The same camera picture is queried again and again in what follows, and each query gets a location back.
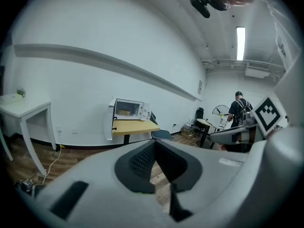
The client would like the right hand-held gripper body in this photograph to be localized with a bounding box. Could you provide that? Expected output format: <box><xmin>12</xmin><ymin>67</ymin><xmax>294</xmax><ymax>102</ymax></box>
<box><xmin>241</xmin><ymin>96</ymin><xmax>288</xmax><ymax>143</ymax></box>

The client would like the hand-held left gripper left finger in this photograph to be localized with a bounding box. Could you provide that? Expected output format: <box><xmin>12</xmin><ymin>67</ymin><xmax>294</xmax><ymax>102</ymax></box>
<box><xmin>33</xmin><ymin>139</ymin><xmax>173</xmax><ymax>228</ymax></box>

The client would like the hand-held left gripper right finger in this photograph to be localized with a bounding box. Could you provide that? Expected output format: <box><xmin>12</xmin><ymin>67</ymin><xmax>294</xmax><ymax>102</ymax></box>
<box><xmin>154</xmin><ymin>139</ymin><xmax>249</xmax><ymax>228</ymax></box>

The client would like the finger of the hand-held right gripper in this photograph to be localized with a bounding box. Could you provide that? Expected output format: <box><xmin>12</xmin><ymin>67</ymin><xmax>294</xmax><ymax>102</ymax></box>
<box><xmin>210</xmin><ymin>124</ymin><xmax>245</xmax><ymax>144</ymax></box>

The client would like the round light wooden table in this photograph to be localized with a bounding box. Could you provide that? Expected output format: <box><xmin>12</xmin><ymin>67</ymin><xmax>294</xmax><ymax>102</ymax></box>
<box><xmin>196</xmin><ymin>118</ymin><xmax>217</xmax><ymax>148</ymax></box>

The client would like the black standing fan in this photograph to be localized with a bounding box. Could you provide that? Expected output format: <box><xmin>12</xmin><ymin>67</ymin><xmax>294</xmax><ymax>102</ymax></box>
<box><xmin>212</xmin><ymin>104</ymin><xmax>231</xmax><ymax>117</ymax></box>

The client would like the black chair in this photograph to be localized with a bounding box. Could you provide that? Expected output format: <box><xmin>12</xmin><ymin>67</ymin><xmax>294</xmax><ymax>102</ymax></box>
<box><xmin>195</xmin><ymin>107</ymin><xmax>205</xmax><ymax>128</ymax></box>

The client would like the white air conditioner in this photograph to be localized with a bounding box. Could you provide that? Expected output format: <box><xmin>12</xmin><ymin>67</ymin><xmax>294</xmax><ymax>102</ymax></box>
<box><xmin>244</xmin><ymin>61</ymin><xmax>271</xmax><ymax>78</ymax></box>

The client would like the blue chair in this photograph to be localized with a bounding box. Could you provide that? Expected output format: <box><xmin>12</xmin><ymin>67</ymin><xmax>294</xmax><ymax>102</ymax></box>
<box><xmin>149</xmin><ymin>112</ymin><xmax>173</xmax><ymax>141</ymax></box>

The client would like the ceiling light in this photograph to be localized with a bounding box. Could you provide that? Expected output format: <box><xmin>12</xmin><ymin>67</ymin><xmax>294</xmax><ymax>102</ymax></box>
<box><xmin>236</xmin><ymin>26</ymin><xmax>246</xmax><ymax>61</ymax></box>

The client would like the white table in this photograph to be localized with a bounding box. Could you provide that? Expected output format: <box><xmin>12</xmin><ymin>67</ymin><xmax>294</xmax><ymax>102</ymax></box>
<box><xmin>0</xmin><ymin>100</ymin><xmax>57</xmax><ymax>177</ymax></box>

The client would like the long white cable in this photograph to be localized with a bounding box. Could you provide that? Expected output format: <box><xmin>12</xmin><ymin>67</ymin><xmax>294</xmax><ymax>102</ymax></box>
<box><xmin>41</xmin><ymin>130</ymin><xmax>63</xmax><ymax>185</ymax></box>

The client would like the pile of cables and devices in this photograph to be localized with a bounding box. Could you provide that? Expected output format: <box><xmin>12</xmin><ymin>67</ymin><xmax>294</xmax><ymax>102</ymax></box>
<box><xmin>14</xmin><ymin>178</ymin><xmax>46</xmax><ymax>197</ymax></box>

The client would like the white wall rail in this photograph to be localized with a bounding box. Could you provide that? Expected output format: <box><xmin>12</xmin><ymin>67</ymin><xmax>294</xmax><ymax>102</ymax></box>
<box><xmin>14</xmin><ymin>43</ymin><xmax>202</xmax><ymax>102</ymax></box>

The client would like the black head-worn camera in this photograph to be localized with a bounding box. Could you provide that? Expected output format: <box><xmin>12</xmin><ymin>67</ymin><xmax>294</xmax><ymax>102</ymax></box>
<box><xmin>189</xmin><ymin>0</ymin><xmax>232</xmax><ymax>19</ymax></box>

